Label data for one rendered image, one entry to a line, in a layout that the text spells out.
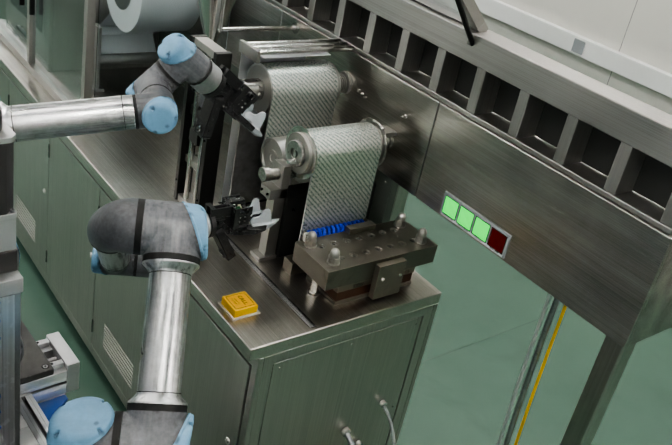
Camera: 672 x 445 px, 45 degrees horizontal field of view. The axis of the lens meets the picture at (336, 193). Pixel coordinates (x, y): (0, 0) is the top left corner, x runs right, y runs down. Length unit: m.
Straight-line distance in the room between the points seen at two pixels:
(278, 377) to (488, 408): 1.51
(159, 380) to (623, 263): 1.05
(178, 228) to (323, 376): 0.79
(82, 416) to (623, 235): 1.20
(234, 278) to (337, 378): 0.40
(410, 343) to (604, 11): 2.74
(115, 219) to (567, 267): 1.06
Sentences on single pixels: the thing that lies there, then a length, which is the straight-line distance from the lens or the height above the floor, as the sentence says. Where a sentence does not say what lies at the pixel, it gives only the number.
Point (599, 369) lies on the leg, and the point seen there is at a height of 0.94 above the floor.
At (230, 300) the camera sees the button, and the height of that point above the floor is 0.92.
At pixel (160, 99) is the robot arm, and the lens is 1.74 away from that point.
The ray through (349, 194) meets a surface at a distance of 2.31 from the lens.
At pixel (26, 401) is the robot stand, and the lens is 2.14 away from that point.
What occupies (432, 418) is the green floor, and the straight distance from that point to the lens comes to 3.36.
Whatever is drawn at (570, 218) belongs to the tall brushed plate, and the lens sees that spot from 2.00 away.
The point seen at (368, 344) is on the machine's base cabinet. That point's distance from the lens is 2.31.
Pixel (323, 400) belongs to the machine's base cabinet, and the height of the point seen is 0.62.
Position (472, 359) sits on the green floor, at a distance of 3.73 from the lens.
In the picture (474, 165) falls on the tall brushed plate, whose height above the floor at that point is 1.33.
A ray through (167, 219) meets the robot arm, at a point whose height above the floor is 1.33.
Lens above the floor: 2.17
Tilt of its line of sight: 27 degrees down
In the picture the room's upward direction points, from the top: 12 degrees clockwise
